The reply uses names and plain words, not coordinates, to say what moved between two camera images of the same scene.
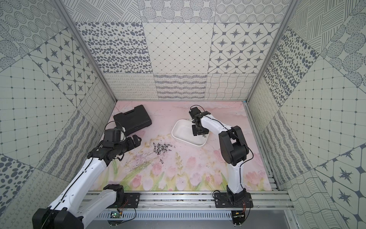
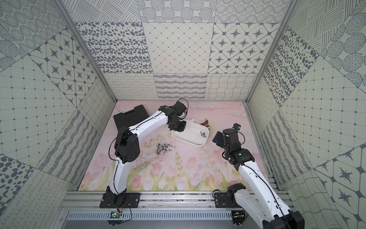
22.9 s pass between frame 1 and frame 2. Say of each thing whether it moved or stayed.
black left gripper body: moved
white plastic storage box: stayed
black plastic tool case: stayed
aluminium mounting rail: stayed
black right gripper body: moved
